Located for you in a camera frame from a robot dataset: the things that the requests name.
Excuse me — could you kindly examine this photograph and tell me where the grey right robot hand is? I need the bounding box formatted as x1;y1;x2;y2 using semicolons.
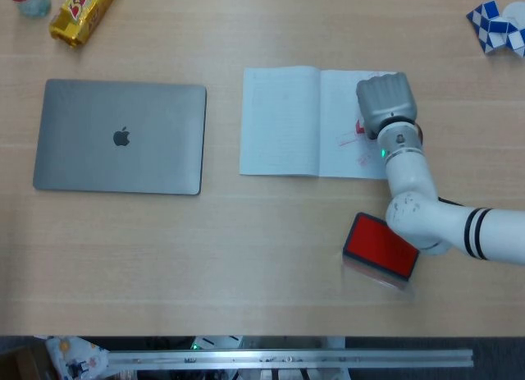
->
354;71;418;140

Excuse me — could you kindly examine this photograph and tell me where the open white notebook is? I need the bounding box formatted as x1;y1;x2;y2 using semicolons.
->
239;66;401;180

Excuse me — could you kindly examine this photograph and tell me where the blue white snake puzzle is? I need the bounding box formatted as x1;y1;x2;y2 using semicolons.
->
465;0;525;60

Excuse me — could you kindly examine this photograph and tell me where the red ink pad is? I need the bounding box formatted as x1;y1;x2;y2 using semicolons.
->
342;211;422;301

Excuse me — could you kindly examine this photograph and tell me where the grey closed laptop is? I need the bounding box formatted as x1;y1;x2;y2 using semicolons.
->
32;78;208;196

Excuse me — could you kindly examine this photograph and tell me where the white device with green light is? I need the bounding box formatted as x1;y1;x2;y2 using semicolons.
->
191;335;243;351

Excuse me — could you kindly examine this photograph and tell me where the gold snack package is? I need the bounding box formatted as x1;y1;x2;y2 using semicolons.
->
48;0;124;49

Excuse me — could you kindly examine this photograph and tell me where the plastic bottle with red label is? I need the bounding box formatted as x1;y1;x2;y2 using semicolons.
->
2;0;53;18

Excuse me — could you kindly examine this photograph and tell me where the white printed bag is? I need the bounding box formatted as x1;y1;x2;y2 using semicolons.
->
43;335;111;380

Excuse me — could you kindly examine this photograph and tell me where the brown cardboard box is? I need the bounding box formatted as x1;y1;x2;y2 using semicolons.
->
0;346;46;380

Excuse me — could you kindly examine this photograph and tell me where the aluminium rail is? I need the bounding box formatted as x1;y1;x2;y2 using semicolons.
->
104;348;475;371

